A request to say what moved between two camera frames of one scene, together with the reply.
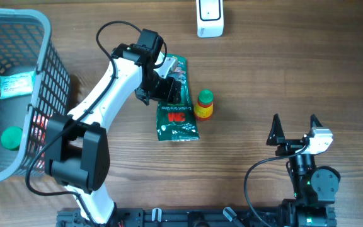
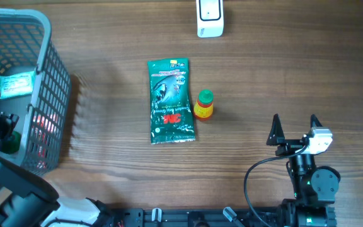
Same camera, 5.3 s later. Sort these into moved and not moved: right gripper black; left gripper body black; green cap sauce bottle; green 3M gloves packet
Moved: left gripper body black
Not moved: green cap sauce bottle; right gripper black; green 3M gloves packet
